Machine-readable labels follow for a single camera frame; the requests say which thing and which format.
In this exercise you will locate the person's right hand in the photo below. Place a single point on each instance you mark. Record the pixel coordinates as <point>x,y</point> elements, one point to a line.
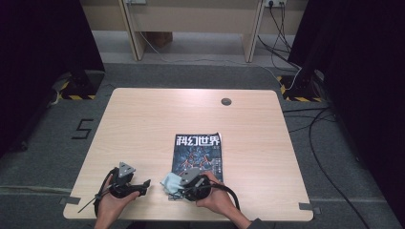
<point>216,198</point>

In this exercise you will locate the black stand base striped tape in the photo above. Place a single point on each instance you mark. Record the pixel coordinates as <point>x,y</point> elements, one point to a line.
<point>302,86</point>
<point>82,84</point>

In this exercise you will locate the light blue face mask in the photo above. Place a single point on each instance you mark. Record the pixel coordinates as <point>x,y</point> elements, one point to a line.
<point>170,184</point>

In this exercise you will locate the person's left hand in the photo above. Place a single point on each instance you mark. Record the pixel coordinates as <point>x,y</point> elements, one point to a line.
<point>108,206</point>

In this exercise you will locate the beige wooden desk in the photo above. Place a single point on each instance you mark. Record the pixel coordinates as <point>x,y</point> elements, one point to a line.
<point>191,17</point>

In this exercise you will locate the white power socket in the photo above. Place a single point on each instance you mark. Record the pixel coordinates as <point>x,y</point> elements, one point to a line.
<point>277,2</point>

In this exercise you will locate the black curtain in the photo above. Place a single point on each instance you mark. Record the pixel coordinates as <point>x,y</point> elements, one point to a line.
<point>366,63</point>
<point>38,47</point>

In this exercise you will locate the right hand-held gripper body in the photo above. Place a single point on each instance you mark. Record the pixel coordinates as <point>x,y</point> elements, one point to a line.
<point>191,176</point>

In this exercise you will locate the brown cardboard box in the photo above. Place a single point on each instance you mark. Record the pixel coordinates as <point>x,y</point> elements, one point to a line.
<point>160,38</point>

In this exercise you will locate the dark illustrated magazine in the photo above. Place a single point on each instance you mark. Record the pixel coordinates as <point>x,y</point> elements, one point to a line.
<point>197,152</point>

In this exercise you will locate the round table grommet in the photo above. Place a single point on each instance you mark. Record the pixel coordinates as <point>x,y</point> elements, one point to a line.
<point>226,101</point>

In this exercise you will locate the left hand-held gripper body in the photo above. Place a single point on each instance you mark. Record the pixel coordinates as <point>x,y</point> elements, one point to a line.
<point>125,170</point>

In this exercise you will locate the grey tape piece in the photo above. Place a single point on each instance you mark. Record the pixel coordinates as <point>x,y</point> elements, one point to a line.
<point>309,207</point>
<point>70,200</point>

